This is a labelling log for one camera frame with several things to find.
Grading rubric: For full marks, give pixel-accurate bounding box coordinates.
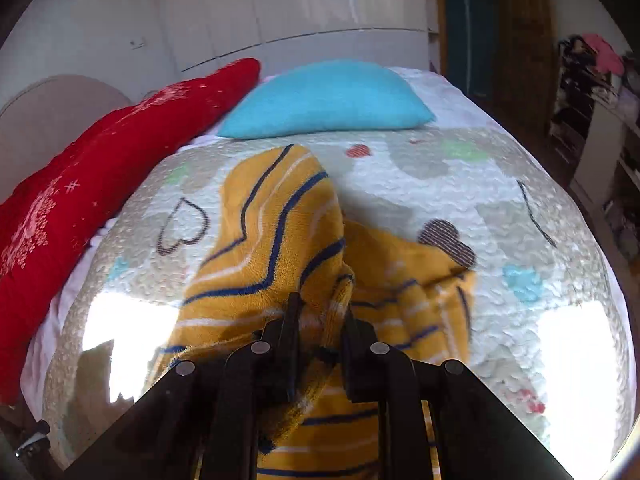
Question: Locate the yellow striped knit sweater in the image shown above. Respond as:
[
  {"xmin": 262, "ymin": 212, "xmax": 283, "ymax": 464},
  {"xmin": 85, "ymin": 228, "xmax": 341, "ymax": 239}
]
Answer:
[{"xmin": 142, "ymin": 144, "xmax": 478, "ymax": 480}]

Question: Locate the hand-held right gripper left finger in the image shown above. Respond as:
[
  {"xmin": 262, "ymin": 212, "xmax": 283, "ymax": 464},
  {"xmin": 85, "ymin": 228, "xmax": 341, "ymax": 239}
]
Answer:
[{"xmin": 64, "ymin": 292, "xmax": 304, "ymax": 480}]

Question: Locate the white glossy wardrobe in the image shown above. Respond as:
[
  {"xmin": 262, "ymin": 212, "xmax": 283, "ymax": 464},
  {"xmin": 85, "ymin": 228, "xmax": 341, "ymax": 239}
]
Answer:
[{"xmin": 150, "ymin": 0, "xmax": 442, "ymax": 77}]

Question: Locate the white bed sheet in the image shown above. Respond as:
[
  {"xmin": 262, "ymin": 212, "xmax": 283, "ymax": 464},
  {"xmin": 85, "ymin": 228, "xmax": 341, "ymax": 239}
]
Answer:
[{"xmin": 21, "ymin": 120, "xmax": 241, "ymax": 426}]

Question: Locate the white quilted bedspread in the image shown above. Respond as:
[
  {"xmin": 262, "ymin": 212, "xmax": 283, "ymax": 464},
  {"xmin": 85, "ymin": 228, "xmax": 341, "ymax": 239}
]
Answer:
[{"xmin": 42, "ymin": 65, "xmax": 632, "ymax": 480}]

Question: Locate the red patterned blanket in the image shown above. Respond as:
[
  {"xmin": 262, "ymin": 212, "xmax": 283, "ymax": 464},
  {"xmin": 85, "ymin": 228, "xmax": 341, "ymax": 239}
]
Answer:
[{"xmin": 0, "ymin": 57, "xmax": 262, "ymax": 406}]

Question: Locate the cluttered storage shelf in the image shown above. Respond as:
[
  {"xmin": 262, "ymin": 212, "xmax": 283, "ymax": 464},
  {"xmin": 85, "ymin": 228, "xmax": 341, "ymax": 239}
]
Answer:
[{"xmin": 549, "ymin": 35, "xmax": 640, "ymax": 266}]

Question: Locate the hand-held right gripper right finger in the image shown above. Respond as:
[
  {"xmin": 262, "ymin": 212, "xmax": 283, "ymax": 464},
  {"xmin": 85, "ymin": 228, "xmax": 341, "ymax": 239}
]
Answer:
[{"xmin": 342, "ymin": 317, "xmax": 576, "ymax": 480}]

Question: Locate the dark teal panel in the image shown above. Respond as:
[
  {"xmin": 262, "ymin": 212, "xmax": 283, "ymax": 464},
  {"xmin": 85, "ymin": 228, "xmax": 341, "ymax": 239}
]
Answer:
[{"xmin": 437, "ymin": 0, "xmax": 498, "ymax": 98}]

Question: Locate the pink cloth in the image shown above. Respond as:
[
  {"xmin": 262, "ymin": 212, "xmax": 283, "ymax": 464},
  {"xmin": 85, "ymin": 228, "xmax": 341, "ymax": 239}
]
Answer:
[{"xmin": 582, "ymin": 34, "xmax": 627, "ymax": 75}]

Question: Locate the teal pillow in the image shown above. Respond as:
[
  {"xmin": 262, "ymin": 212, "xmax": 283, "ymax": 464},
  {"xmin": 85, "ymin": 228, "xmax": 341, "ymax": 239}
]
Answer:
[{"xmin": 216, "ymin": 59, "xmax": 436, "ymax": 140}]

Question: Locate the brown wooden door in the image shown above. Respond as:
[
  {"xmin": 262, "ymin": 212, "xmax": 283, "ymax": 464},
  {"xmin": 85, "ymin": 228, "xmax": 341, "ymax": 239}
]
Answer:
[{"xmin": 492, "ymin": 0, "xmax": 557, "ymax": 111}]

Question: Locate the beige padded headboard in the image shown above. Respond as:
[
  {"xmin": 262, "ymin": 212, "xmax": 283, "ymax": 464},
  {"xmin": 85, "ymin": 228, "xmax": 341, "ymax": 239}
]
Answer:
[{"xmin": 0, "ymin": 74, "xmax": 133, "ymax": 133}]

